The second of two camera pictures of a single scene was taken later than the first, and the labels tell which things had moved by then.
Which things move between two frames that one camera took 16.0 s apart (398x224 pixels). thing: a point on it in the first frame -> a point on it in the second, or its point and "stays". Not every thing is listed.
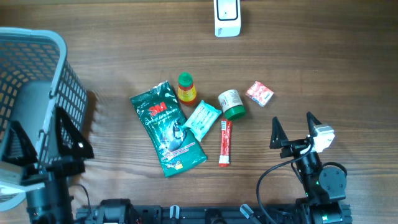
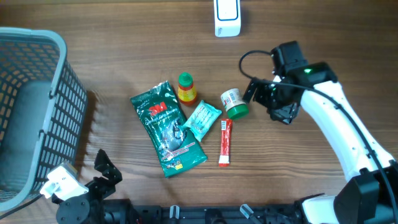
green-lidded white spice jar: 231,104 stays
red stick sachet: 225,142 stays
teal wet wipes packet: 201,122 stays
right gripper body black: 294,147 -> 270,96
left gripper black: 63,167 -> 108,170
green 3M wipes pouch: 178,150 stays
